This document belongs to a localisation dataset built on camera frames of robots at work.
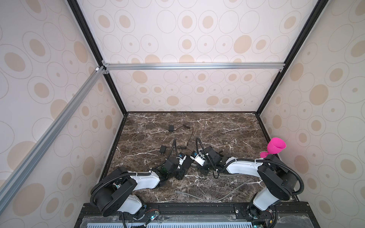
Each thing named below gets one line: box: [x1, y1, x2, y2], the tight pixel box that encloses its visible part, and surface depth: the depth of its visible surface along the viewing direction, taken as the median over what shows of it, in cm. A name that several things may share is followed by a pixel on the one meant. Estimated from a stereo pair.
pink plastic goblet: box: [259, 137, 287, 159], surface depth 84 cm
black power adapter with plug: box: [159, 145, 167, 154], surface depth 100 cm
